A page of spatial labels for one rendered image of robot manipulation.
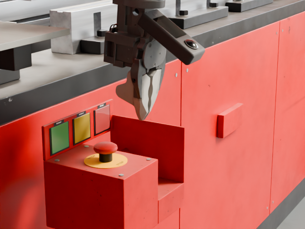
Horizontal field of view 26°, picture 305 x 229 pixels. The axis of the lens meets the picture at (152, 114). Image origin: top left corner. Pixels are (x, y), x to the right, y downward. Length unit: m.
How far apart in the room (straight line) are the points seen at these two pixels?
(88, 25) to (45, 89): 0.34
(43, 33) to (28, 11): 0.74
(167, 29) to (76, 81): 0.29
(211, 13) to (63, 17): 0.61
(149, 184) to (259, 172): 1.28
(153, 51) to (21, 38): 0.25
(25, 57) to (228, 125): 1.05
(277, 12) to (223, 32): 0.45
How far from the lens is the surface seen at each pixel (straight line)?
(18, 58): 0.99
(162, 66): 1.15
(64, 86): 1.27
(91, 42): 1.48
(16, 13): 1.71
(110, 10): 1.59
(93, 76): 1.34
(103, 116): 1.22
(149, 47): 1.09
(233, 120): 1.99
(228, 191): 2.11
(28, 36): 0.98
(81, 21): 1.50
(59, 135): 1.12
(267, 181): 2.45
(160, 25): 1.08
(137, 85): 1.09
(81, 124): 1.17
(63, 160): 1.11
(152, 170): 1.09
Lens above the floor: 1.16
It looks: 16 degrees down
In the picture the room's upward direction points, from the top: straight up
